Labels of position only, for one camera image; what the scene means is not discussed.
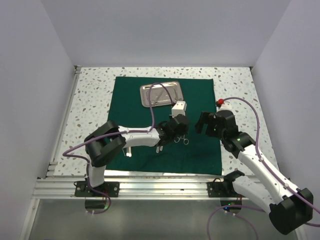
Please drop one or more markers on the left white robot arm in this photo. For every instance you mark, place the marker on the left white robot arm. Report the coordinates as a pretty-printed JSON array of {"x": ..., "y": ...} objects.
[{"x": 104, "y": 144}]

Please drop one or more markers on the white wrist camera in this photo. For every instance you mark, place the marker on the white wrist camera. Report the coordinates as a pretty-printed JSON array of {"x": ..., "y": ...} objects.
[
  {"x": 223, "y": 106},
  {"x": 179, "y": 109}
]

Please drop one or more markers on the aluminium front rail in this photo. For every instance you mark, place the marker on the aluminium front rail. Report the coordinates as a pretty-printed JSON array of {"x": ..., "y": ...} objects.
[{"x": 147, "y": 187}]

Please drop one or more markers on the green surgical cloth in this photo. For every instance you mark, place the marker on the green surgical cloth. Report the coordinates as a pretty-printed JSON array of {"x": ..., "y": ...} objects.
[{"x": 202, "y": 155}]

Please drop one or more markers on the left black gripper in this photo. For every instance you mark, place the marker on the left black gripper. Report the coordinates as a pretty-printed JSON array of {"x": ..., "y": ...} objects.
[{"x": 184, "y": 131}]

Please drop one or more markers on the aluminium left side rail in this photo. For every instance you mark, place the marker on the aluminium left side rail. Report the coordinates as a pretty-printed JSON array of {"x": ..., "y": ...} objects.
[{"x": 56, "y": 147}]

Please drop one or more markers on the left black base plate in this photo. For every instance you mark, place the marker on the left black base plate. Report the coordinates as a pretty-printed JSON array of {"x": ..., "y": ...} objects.
[{"x": 110, "y": 188}]

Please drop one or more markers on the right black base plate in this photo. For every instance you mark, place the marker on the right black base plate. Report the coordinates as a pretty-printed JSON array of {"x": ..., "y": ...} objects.
[{"x": 221, "y": 189}]

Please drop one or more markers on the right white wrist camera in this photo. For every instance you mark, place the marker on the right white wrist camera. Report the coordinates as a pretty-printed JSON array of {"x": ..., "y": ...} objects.
[{"x": 223, "y": 106}]

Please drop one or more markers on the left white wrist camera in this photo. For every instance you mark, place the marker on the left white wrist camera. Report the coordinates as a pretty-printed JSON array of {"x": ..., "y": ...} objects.
[{"x": 179, "y": 109}]

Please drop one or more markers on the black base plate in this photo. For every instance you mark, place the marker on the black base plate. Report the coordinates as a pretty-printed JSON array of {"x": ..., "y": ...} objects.
[
  {"x": 110, "y": 188},
  {"x": 221, "y": 189}
]

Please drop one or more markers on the aluminium rail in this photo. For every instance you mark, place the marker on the aluminium rail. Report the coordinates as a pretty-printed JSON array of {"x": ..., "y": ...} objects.
[
  {"x": 147, "y": 187},
  {"x": 56, "y": 147}
]

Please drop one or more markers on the steel forceps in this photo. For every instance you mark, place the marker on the steel forceps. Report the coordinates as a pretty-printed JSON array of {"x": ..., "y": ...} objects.
[{"x": 158, "y": 98}]

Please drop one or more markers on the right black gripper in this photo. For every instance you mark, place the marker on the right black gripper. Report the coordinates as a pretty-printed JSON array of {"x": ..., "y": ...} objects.
[{"x": 207, "y": 118}]

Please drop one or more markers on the wide steel tweezers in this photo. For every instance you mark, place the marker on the wide steel tweezers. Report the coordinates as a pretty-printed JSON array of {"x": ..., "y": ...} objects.
[{"x": 129, "y": 152}]

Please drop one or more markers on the steel instrument tray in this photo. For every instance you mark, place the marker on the steel instrument tray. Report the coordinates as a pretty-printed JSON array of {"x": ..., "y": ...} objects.
[{"x": 174, "y": 93}]

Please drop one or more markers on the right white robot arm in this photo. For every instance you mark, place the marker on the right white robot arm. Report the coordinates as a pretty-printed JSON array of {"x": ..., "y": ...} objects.
[{"x": 287, "y": 206}]

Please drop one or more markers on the steel scissors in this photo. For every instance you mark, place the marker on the steel scissors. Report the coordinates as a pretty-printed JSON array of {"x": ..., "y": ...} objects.
[{"x": 182, "y": 139}]

